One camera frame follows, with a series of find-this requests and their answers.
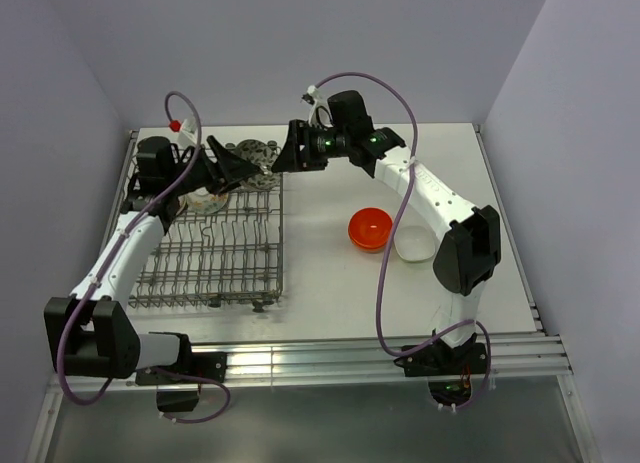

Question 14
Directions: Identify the dark patterned bottom bowl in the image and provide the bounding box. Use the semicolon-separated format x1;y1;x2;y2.
235;139;279;191

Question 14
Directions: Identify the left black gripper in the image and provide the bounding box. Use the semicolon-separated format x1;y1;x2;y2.
166;136;260;197

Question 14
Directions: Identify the white square bowl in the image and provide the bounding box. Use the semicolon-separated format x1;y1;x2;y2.
394;225;436;263

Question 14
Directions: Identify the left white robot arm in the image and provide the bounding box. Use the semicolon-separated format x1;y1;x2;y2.
44;136;262;382

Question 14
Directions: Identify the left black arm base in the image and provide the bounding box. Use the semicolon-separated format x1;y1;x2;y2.
135;352;231;424

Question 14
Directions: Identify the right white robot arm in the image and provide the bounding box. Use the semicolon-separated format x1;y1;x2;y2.
271;86;501;373

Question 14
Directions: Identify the aluminium mounting rail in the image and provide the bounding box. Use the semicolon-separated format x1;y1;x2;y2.
194;332;572;388

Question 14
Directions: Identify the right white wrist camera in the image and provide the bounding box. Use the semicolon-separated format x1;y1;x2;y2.
302;85;333;128

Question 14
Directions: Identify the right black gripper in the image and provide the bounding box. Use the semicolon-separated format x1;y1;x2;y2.
270;120;350;173

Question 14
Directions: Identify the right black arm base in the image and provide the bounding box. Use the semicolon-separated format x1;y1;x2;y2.
394;336;490;407

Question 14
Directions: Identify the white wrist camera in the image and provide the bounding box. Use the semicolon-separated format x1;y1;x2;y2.
302;85;333;128
169;116;199;149

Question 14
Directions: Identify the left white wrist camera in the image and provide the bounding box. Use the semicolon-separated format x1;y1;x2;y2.
169;116;199;149

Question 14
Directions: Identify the grey wire dish rack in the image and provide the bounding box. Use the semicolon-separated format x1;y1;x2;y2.
129;175;284;312

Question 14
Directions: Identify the white bowl yellow flower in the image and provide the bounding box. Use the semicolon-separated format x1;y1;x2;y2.
185;192;229;215

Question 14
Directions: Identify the plain orange bowl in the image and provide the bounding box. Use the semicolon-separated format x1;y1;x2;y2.
347;207;393;253

